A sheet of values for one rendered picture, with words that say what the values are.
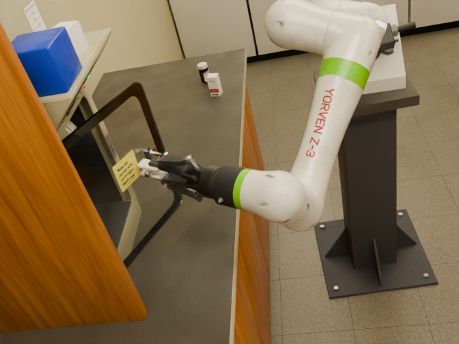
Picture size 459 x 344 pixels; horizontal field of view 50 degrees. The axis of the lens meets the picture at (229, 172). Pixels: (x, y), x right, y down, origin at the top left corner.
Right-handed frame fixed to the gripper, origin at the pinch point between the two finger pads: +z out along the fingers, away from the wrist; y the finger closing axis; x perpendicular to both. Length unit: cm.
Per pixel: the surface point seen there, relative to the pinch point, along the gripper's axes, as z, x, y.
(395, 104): -36, -82, -28
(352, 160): -20, -79, -54
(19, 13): 13.0, 6.4, 42.2
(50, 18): 18.3, -4.1, 36.6
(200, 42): 170, -243, -92
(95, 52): 4.0, -0.6, 30.8
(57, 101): -2.8, 17.6, 30.6
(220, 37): 154, -251, -91
